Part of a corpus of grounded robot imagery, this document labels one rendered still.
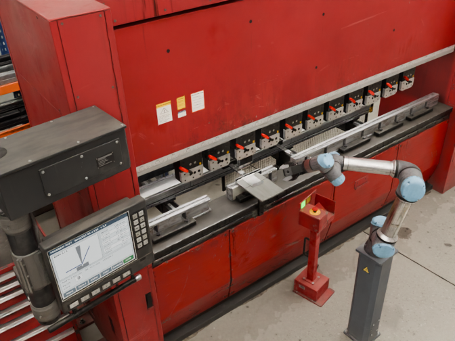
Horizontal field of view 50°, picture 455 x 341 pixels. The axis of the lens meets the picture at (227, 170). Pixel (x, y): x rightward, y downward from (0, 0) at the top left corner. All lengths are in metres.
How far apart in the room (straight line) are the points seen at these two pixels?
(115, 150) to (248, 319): 2.06
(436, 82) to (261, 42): 2.22
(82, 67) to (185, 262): 1.47
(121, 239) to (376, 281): 1.65
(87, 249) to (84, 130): 0.48
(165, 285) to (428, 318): 1.87
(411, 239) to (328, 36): 1.99
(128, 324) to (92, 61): 1.55
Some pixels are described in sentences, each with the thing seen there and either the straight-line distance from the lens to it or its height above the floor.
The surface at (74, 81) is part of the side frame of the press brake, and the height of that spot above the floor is 2.04.
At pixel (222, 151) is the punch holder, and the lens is 2.95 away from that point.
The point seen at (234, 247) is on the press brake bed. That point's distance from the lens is 3.29.
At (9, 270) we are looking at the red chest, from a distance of 2.90.
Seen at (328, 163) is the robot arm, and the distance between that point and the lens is 2.51.
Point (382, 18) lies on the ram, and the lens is 3.62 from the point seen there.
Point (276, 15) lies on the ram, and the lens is 2.89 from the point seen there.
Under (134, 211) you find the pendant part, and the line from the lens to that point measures 2.07.
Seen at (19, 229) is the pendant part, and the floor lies 1.65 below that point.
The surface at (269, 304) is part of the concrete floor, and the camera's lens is 3.75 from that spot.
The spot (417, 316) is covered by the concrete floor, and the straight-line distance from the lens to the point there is 3.85.
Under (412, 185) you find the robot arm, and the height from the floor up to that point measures 1.39.
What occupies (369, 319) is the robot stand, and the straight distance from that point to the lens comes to 3.40.
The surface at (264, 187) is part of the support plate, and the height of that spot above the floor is 1.00.
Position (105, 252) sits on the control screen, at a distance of 2.11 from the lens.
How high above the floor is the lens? 2.81
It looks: 33 degrees down
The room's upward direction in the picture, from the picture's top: 2 degrees counter-clockwise
